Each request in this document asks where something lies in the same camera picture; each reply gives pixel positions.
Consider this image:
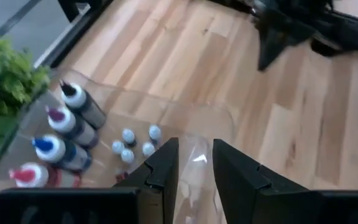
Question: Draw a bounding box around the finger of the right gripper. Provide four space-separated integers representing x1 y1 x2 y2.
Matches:
259 33 295 72
257 30 273 72

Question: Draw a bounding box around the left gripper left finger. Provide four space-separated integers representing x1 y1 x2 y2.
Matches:
113 138 180 224

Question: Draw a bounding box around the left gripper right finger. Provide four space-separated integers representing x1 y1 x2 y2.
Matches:
213 139 311 224

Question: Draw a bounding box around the small dark blue dropper bottle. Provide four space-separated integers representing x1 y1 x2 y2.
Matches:
141 142 156 157

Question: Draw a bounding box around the small red dropper bottle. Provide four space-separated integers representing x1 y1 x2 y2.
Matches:
121 148 135 165

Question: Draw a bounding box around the small orange dropper bottle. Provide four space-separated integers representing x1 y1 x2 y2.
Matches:
114 169 130 184

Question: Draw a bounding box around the small teal dropper bottle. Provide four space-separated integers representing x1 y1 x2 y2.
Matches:
148 124 162 146

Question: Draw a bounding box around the large black food coloring bottle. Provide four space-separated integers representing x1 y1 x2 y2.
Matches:
59 79 107 130

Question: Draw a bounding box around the large blue food coloring bottle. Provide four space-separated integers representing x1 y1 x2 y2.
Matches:
31 134 93 172

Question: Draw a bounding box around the large purple food coloring bottle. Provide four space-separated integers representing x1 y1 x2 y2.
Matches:
44 105 99 149

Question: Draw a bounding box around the large red food coloring bottle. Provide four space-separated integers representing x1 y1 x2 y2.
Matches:
8 161 83 189

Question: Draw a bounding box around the green plant in white pot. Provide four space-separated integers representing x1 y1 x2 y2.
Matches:
0 37 51 175

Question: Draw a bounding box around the black aluminium table frame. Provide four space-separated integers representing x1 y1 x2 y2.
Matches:
34 0 114 68

